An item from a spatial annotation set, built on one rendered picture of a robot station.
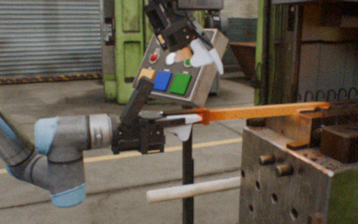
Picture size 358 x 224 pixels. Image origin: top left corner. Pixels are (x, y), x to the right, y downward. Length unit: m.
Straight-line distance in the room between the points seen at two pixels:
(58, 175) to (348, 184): 0.62
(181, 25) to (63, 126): 0.32
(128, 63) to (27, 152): 4.92
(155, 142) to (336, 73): 0.74
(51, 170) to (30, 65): 7.92
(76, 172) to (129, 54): 4.98
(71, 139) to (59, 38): 7.93
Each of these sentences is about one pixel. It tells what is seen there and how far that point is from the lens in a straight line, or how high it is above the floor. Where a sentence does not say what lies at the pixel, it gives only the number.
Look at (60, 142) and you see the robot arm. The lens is 0.75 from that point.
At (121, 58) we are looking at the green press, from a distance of 5.63.
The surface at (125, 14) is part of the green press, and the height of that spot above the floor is 1.40.
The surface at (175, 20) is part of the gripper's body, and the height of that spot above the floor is 1.22.
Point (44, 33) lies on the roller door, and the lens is 8.63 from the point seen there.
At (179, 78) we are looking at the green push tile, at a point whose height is 1.03.
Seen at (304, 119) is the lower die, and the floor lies 0.98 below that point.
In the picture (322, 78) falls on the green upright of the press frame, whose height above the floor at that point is 1.04.
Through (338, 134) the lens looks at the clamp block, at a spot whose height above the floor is 0.98.
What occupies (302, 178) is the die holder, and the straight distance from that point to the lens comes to 0.87.
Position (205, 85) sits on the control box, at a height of 1.00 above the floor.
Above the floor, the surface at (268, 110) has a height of 1.00.
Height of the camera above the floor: 1.21
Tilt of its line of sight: 14 degrees down
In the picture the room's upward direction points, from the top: straight up
